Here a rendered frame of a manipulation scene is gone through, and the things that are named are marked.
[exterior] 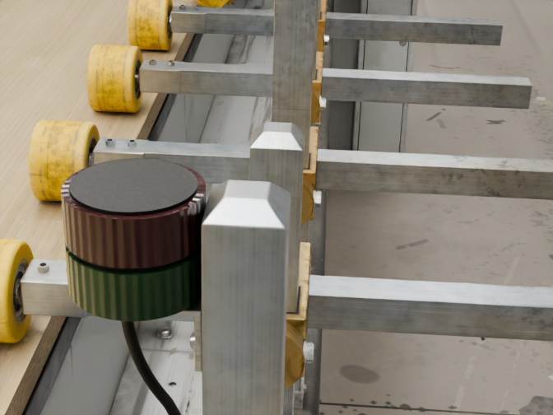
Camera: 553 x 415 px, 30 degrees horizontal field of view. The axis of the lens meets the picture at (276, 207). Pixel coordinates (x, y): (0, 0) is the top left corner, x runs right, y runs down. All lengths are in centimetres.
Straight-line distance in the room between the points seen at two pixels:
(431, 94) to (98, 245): 86
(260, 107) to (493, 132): 177
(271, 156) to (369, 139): 249
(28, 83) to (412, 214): 187
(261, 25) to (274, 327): 106
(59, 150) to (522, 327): 47
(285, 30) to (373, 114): 224
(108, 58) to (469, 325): 62
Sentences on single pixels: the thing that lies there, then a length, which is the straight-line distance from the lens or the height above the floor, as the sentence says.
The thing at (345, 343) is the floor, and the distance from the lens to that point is 246.
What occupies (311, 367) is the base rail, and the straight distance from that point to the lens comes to 115.
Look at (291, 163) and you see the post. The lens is 68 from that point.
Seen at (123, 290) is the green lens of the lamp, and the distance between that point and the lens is 42.
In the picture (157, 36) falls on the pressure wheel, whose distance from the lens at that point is 147.
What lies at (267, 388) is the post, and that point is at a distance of 46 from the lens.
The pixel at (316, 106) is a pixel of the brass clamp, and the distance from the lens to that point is 117.
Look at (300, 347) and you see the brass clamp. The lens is 72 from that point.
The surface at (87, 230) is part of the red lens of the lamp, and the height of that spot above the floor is 117.
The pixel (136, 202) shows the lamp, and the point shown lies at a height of 117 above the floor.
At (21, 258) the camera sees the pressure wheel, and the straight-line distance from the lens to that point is 82.
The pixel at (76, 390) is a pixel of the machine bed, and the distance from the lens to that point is 105.
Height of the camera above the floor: 136
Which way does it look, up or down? 26 degrees down
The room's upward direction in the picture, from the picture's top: 2 degrees clockwise
